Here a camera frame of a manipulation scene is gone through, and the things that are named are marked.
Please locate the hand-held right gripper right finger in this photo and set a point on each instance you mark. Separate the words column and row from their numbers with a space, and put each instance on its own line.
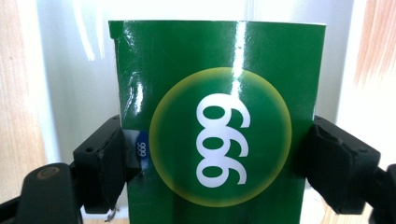
column 339, row 168

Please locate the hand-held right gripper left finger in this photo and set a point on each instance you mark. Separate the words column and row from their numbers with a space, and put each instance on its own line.
column 99, row 168

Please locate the green and white medicine box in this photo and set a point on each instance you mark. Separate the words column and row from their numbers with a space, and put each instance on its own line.
column 218, row 62

